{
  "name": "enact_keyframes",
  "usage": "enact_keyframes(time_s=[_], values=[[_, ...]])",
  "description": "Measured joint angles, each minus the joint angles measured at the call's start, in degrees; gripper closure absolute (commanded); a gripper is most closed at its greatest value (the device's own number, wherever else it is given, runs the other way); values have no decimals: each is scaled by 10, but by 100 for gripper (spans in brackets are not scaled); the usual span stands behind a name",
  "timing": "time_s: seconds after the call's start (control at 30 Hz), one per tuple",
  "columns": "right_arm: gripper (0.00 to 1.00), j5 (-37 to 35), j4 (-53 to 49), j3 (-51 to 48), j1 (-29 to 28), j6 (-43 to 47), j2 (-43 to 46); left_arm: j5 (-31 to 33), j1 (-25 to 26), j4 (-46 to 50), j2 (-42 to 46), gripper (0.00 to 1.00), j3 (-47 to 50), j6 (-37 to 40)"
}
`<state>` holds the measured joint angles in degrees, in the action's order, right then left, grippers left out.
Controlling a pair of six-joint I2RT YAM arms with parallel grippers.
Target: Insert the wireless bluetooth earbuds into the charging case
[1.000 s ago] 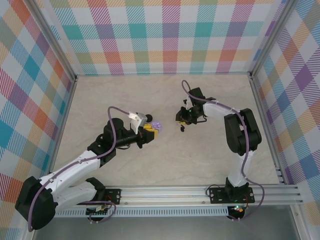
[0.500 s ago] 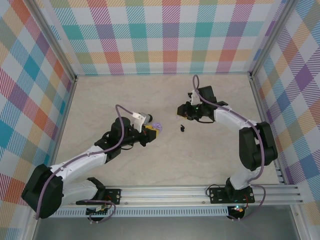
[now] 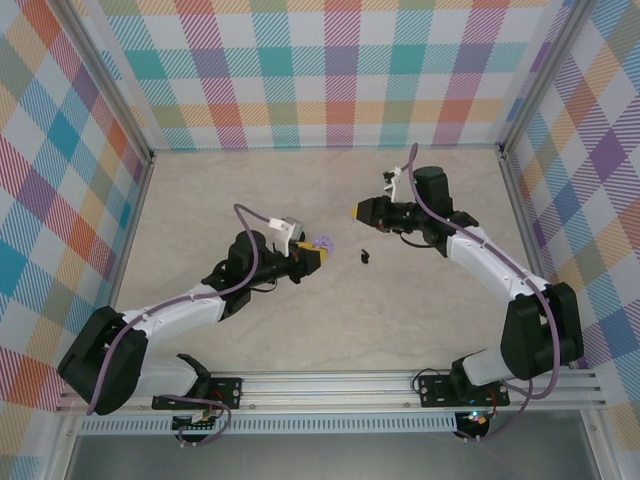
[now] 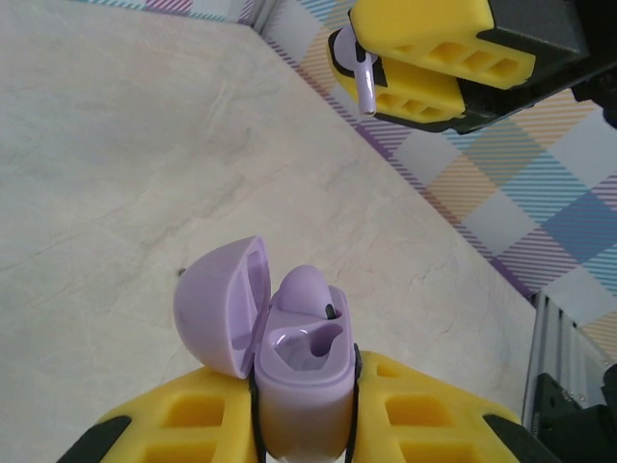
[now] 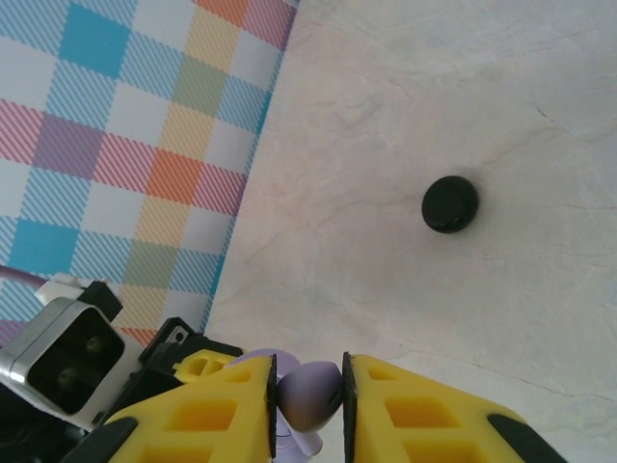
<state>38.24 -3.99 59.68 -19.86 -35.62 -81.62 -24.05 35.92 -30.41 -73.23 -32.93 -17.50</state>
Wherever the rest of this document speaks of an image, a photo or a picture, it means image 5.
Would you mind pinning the purple earbud charging case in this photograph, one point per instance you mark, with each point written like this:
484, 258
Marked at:
299, 441

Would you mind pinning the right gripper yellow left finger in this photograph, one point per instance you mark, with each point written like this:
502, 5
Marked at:
202, 424

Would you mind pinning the black earbud charging case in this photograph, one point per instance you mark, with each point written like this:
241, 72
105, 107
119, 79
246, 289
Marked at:
450, 205

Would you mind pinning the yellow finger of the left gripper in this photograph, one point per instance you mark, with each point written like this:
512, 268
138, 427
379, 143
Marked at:
202, 364

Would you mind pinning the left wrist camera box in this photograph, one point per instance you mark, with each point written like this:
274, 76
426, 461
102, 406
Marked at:
72, 357

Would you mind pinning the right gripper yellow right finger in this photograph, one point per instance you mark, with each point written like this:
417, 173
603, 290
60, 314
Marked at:
434, 424

